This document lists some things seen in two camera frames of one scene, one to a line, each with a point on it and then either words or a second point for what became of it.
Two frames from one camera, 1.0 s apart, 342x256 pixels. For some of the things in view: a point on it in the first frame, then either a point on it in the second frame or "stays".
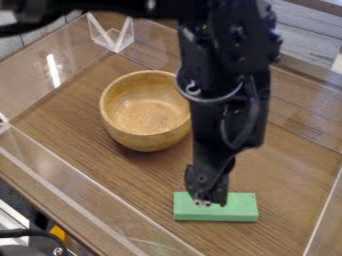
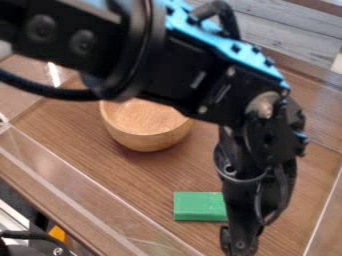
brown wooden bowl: [145, 109] stays
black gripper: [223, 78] -> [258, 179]
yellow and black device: [53, 243] stays
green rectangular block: [240, 208] stays
